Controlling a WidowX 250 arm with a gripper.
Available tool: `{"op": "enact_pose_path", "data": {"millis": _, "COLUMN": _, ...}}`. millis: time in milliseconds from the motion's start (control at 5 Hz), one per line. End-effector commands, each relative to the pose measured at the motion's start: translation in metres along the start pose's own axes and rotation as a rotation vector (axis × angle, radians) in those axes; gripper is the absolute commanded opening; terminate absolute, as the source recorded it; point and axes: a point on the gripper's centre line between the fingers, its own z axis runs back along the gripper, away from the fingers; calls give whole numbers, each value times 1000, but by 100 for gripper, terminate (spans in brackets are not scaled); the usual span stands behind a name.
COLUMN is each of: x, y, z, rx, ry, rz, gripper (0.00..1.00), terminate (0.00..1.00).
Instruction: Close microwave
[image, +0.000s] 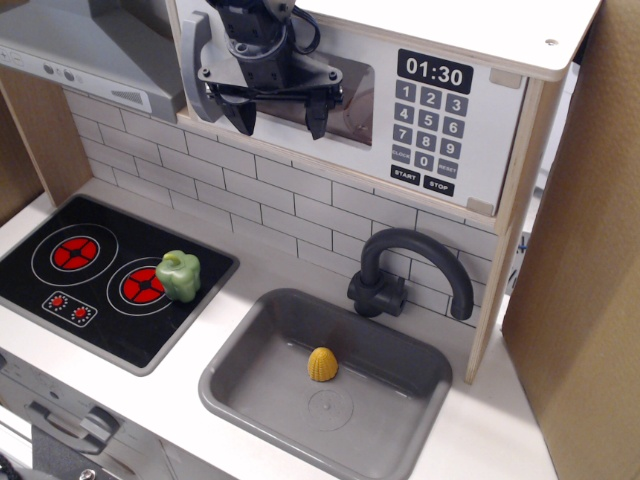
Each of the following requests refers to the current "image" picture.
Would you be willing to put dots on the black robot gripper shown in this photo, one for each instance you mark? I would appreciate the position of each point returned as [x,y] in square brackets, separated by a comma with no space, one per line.
[269,45]

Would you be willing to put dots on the brown cardboard panel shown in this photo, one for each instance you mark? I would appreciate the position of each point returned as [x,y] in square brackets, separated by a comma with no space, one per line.
[572,325]

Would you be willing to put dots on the white toy microwave door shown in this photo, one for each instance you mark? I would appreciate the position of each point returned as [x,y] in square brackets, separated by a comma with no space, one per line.
[419,113]

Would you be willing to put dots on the green toy bell pepper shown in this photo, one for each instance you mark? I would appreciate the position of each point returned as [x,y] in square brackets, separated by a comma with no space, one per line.
[179,274]

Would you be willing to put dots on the grey oven door handle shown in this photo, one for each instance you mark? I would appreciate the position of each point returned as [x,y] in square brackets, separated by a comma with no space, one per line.
[90,434]

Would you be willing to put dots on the grey plastic sink basin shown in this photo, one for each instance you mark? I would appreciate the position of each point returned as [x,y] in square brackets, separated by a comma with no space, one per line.
[370,421]

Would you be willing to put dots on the yellow toy corn piece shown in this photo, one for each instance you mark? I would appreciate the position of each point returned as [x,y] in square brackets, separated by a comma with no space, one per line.
[322,365]

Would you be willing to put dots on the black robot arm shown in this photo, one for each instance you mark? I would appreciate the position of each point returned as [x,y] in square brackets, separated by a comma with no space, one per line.
[270,43]

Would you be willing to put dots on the dark grey toy faucet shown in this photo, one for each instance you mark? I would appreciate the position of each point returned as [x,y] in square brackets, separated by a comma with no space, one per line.
[375,292]

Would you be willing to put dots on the grey range hood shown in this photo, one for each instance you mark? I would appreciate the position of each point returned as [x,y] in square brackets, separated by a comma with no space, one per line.
[96,47]

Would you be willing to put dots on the black toy stovetop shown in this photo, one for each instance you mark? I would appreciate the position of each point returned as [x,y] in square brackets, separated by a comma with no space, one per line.
[87,274]

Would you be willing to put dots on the white wooden microwave cabinet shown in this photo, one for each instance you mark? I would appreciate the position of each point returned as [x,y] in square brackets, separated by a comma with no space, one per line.
[325,216]

